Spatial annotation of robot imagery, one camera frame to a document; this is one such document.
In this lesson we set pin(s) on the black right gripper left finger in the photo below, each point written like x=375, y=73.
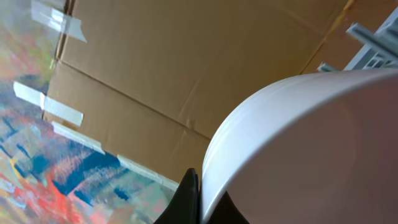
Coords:
x=184, y=205

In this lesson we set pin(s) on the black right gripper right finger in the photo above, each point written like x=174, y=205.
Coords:
x=226, y=212

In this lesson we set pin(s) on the grey dishwasher rack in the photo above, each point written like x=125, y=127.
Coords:
x=370, y=49

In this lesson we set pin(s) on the cardboard box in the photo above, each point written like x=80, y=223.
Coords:
x=155, y=79

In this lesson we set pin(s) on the white pink bowl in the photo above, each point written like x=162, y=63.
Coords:
x=317, y=148

